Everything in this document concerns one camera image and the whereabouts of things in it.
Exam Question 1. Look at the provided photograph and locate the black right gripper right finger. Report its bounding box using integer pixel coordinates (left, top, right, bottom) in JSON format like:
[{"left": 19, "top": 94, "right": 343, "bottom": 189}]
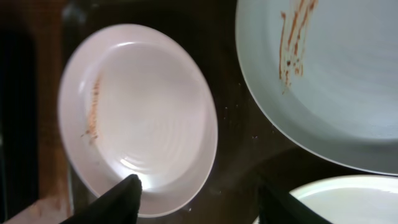
[{"left": 258, "top": 183, "right": 331, "bottom": 224}]

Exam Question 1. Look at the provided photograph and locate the light blue-grey plate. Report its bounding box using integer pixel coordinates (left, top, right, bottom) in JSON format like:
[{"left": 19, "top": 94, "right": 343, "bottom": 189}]
[{"left": 236, "top": 0, "right": 397, "bottom": 175}]

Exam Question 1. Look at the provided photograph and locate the pink plate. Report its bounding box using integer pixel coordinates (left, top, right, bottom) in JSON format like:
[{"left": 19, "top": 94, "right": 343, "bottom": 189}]
[{"left": 58, "top": 24, "right": 218, "bottom": 218}]

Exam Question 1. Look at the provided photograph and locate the white cream plate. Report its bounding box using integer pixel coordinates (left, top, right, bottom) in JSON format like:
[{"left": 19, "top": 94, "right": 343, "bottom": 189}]
[{"left": 252, "top": 174, "right": 398, "bottom": 224}]

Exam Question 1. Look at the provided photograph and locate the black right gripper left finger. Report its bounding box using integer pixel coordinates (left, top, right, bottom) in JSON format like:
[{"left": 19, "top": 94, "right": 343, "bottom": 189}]
[{"left": 61, "top": 174, "right": 142, "bottom": 224}]

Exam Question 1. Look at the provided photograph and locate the brown serving tray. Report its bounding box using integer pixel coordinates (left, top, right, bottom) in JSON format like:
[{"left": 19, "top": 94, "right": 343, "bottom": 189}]
[{"left": 62, "top": 0, "right": 356, "bottom": 223}]

